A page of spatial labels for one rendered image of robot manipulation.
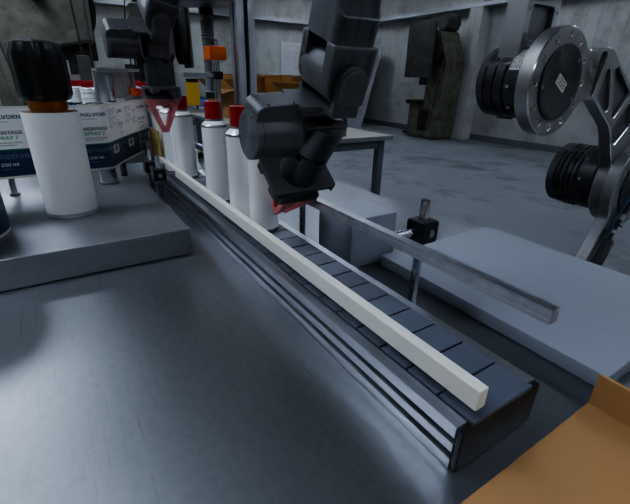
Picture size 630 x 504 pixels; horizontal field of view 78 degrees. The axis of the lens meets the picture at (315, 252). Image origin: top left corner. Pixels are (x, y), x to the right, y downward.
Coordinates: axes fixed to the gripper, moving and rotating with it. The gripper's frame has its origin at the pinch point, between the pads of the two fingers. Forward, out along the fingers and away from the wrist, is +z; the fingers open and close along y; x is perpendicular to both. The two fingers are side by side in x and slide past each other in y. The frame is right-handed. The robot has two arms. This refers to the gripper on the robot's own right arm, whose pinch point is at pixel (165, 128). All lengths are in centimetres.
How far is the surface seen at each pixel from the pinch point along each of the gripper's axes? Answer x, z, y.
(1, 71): -57, -8, -404
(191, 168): 6.4, 10.9, -5.1
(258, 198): 5.3, 7.1, 39.7
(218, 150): 5.6, 2.2, 20.0
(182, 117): 5.5, -1.9, -5.2
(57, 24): -4, -51, -396
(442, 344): 9, 13, 78
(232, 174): 3.5, 4.2, 32.9
